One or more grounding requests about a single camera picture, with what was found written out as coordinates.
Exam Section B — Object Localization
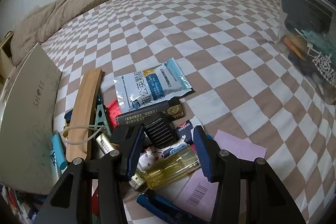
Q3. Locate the grey shoe box lid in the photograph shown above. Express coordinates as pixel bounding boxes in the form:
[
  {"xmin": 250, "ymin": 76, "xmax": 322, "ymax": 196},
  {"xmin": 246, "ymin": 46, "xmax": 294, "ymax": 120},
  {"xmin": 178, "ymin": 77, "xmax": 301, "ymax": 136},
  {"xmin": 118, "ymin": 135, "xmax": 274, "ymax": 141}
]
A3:
[{"xmin": 0, "ymin": 44, "xmax": 62, "ymax": 195}]

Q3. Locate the wooden hanger piece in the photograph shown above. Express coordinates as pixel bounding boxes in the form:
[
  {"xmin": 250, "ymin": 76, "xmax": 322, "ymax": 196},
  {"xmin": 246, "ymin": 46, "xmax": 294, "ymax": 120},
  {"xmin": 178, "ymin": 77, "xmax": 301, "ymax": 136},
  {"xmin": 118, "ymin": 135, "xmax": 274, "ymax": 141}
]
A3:
[{"xmin": 66, "ymin": 68, "xmax": 102, "ymax": 162}]

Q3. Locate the black ribbed device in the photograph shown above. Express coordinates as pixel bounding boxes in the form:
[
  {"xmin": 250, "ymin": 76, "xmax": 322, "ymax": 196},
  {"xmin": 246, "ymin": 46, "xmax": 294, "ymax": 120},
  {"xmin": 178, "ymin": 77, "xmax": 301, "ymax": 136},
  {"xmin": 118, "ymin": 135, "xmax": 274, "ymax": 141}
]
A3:
[{"xmin": 143, "ymin": 112, "xmax": 178, "ymax": 149}]

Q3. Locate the blue white medicine sachet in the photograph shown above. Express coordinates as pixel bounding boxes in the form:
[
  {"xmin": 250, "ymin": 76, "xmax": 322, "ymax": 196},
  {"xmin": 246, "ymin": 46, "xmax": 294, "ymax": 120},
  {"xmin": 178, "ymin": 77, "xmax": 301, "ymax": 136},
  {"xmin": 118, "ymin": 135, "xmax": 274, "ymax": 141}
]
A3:
[{"xmin": 113, "ymin": 58, "xmax": 193, "ymax": 114}]

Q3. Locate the dark box with gold label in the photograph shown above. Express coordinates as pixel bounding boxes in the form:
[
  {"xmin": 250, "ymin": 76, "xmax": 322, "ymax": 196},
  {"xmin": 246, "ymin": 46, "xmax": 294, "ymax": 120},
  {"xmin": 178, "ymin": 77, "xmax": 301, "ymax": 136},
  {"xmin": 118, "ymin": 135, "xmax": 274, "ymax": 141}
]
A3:
[{"xmin": 116, "ymin": 97, "xmax": 184, "ymax": 125}]

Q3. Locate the pearl tiara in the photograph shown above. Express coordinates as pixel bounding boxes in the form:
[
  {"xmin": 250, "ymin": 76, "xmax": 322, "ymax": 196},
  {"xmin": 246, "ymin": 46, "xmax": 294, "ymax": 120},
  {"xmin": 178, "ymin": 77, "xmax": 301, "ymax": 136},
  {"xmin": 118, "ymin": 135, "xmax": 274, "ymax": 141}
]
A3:
[{"xmin": 312, "ymin": 52, "xmax": 335, "ymax": 86}]

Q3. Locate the wooden bedside shelf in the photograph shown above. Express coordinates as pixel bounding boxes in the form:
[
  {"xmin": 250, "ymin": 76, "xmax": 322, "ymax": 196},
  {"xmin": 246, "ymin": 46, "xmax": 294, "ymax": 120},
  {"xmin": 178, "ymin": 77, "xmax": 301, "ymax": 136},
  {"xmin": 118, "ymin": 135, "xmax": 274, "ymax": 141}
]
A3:
[{"xmin": 1, "ymin": 31, "xmax": 16, "ymax": 81}]

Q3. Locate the clear plastic storage bin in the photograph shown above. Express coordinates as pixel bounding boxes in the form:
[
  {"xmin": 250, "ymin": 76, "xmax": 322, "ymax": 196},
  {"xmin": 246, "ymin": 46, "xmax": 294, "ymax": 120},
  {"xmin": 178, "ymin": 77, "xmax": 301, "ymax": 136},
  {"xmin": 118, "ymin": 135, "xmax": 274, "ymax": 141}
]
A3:
[{"xmin": 277, "ymin": 0, "xmax": 335, "ymax": 105}]

